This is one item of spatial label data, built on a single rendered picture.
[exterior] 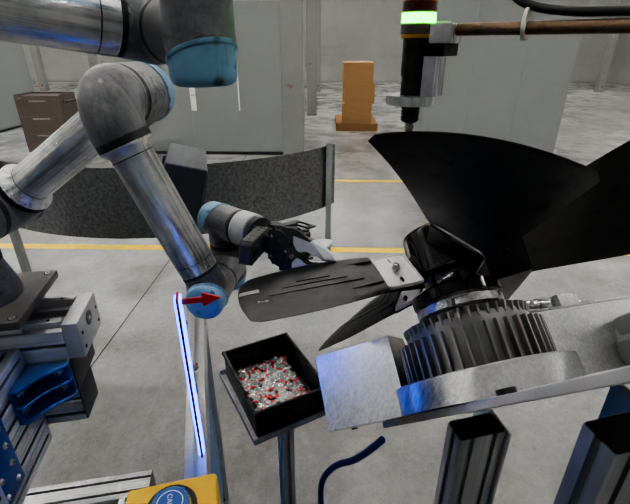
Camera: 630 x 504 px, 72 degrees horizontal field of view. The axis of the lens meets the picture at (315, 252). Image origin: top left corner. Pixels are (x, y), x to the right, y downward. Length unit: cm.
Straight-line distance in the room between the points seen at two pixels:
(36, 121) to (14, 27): 692
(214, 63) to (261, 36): 613
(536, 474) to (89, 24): 201
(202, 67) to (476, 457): 77
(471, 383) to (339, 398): 27
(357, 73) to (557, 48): 333
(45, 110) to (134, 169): 661
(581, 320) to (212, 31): 68
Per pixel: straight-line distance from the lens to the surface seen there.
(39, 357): 113
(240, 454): 199
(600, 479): 60
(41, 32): 59
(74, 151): 101
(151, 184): 81
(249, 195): 253
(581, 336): 81
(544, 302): 90
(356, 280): 69
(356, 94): 868
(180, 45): 50
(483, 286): 70
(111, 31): 59
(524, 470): 210
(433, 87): 62
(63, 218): 278
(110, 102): 81
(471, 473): 94
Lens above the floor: 153
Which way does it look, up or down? 26 degrees down
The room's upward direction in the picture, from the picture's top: straight up
